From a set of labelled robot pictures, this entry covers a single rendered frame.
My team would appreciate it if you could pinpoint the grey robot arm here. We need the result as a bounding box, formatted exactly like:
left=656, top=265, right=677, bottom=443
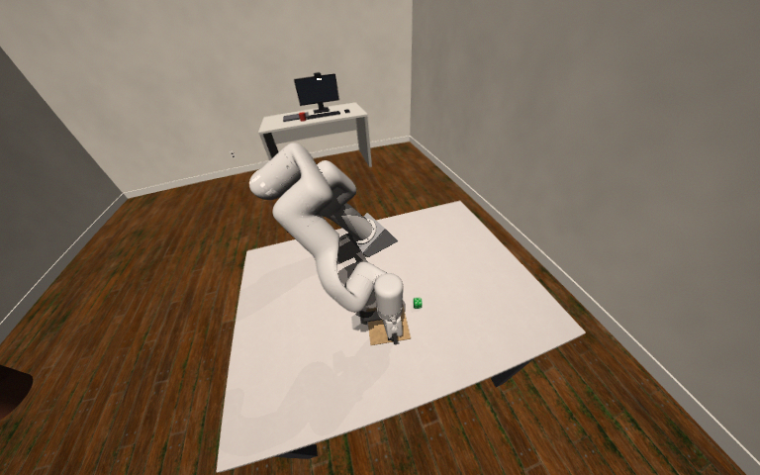
left=249, top=142, right=403, bottom=331

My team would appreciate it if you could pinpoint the tan mat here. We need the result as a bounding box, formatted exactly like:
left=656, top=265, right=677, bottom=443
left=366, top=307, right=411, bottom=345

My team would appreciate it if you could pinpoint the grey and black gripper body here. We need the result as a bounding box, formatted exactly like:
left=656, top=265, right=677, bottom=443
left=378, top=315, right=403, bottom=338

